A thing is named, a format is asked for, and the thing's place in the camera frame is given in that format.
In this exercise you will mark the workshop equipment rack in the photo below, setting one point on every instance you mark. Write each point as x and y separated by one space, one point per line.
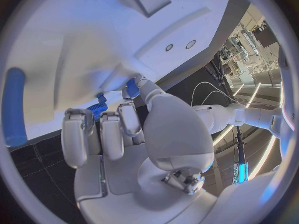
247 46

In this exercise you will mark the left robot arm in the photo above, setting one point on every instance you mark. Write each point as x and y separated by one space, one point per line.
252 116

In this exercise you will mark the white task board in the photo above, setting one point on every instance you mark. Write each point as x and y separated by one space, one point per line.
93 31

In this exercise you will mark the blue peg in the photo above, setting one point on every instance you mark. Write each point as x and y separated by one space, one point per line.
132 88

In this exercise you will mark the blue gear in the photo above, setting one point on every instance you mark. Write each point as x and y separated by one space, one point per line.
99 109

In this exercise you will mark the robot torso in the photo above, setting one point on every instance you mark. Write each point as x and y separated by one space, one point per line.
286 115

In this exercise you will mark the glowing light bar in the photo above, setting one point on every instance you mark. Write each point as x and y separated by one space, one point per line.
241 173

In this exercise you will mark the long blue cylinder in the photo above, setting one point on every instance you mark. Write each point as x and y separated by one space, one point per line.
14 106

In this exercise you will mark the black lamp stand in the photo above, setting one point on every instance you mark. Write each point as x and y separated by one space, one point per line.
239 143

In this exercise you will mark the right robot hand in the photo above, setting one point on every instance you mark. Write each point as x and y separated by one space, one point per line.
172 130

